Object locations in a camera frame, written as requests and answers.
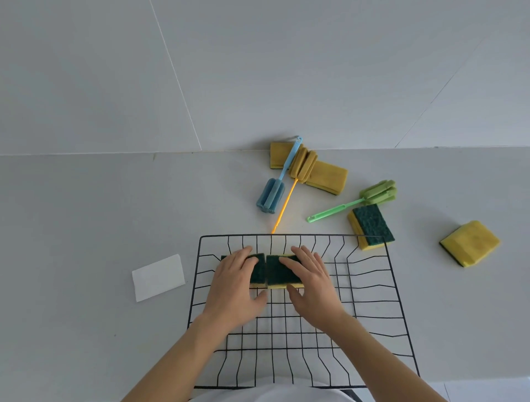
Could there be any person's right hand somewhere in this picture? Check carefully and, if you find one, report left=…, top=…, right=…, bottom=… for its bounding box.
left=278, top=245, right=348, bottom=334

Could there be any person's left hand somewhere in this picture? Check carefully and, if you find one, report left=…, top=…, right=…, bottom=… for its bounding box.
left=202, top=245, right=269, bottom=332

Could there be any black wire basket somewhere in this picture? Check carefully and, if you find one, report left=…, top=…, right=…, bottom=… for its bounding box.
left=187, top=234, right=421, bottom=391

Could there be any blue sponge bottle brush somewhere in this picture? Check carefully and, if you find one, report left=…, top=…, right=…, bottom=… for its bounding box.
left=255, top=135, right=304, bottom=215

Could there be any green sponge bottle brush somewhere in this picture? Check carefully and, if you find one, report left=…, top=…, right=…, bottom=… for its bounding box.
left=306, top=179, right=398, bottom=224

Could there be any orange sponge bottle brush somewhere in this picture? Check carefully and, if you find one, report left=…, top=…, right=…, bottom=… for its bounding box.
left=271, top=147, right=319, bottom=235

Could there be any person's right forearm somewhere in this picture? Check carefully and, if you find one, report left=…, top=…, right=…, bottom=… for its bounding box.
left=319, top=313, right=448, bottom=402

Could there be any person's left forearm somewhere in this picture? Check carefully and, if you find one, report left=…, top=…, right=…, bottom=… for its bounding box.
left=122, top=314, right=245, bottom=402

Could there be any person's white shirt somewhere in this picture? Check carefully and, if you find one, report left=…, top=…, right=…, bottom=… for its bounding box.
left=219, top=383, right=361, bottom=402

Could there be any white paper sheet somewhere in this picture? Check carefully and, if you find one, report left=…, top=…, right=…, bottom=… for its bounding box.
left=131, top=253, right=186, bottom=303

